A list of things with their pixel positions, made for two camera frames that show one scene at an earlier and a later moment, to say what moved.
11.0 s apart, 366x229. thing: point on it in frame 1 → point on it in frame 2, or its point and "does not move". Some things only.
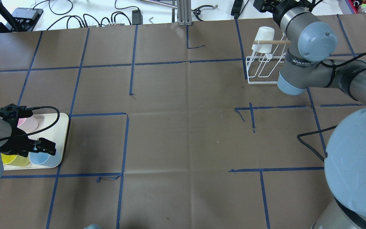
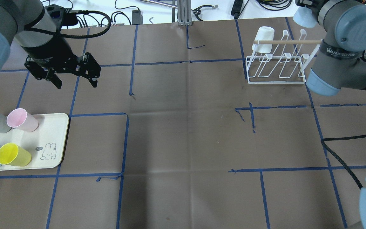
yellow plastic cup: [15, 160] does not move
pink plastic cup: [29, 124] does not move
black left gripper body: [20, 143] → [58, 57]
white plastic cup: [264, 33] does not move
